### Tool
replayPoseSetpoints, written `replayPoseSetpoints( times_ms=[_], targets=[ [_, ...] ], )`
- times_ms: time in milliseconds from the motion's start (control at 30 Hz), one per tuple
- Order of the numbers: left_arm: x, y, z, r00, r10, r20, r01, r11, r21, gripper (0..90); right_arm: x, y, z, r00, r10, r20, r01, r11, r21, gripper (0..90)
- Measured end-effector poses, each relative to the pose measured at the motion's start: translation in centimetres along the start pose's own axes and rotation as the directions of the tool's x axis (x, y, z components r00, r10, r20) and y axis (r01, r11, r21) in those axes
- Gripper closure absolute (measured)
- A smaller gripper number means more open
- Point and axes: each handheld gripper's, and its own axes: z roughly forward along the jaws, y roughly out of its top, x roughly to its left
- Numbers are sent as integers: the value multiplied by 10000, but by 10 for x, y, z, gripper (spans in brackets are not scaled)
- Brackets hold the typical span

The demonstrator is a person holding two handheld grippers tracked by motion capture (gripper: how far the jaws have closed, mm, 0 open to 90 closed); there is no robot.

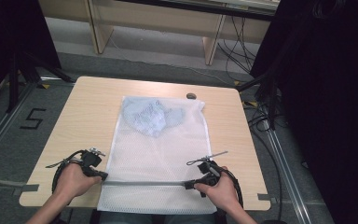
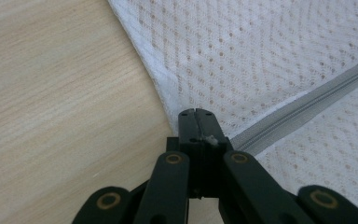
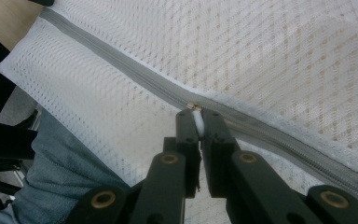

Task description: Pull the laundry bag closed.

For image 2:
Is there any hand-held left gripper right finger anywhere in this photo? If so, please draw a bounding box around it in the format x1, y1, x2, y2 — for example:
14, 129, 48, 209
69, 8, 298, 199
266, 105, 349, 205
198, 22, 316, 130
195, 107, 235, 199

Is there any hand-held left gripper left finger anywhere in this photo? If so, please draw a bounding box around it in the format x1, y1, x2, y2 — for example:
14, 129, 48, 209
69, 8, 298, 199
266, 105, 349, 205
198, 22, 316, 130
166, 107, 204, 199

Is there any white knit garment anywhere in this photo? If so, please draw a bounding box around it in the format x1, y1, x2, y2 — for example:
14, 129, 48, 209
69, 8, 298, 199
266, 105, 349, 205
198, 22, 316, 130
106, 0, 358, 224

